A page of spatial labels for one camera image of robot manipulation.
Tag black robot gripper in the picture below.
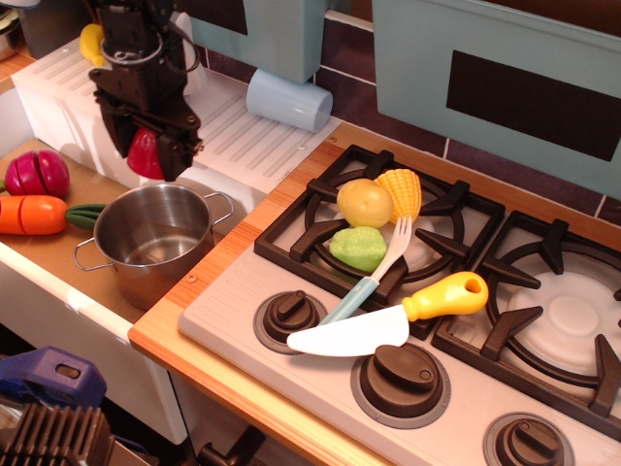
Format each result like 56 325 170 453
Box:
89 1 203 182

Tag red toy sweet potato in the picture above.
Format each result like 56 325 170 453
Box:
127 127 164 180

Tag stainless steel pot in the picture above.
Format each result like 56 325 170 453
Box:
74 183 234 311

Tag yellow toy potato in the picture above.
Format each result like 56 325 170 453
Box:
337 179 393 228

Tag grey toy faucet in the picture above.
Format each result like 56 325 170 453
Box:
175 13 208 97

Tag white toy sink unit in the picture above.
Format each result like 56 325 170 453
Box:
1 42 338 444

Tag magenta wooden toy onion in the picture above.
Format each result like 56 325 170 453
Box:
1 149 70 198

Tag yellow toy banana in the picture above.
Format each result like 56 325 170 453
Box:
79 23 105 67

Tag orange wooden toy carrot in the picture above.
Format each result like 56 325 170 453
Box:
1 195 107 236

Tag light blue plastic cup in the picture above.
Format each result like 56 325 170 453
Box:
246 69 333 133

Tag light blue cabinet left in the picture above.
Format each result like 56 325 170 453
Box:
175 1 329 83

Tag left brown stove knob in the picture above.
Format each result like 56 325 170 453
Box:
253 290 327 354

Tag brown stove knob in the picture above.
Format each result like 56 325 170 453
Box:
350 344 451 430
253 290 327 354
483 412 576 466

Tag green toy lettuce piece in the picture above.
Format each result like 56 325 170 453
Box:
329 226 387 273

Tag blue clamp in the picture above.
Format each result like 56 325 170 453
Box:
1 347 107 411

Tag yellow toy corn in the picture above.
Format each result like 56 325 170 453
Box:
375 169 423 223

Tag white blue toy fork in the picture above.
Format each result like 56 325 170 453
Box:
319 216 413 325

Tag white yellow toy knife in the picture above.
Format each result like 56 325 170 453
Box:
287 272 489 357

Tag black ribbed heat sink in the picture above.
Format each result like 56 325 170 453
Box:
1 404 114 466

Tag grey toy stove top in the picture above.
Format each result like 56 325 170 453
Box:
179 147 620 465

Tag left black burner grate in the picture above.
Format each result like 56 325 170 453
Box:
253 144 507 342

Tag black burner grate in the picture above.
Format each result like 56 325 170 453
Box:
432 212 620 440
253 144 507 342

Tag middle brown stove knob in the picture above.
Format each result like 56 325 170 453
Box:
350 344 451 430

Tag light blue toy cabinet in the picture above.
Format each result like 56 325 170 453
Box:
373 1 620 197

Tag right brown stove knob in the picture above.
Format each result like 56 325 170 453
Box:
483 412 576 466

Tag right black burner grate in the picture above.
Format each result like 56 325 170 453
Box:
432 212 620 440

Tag black oven door handle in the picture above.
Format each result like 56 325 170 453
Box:
196 426 267 466

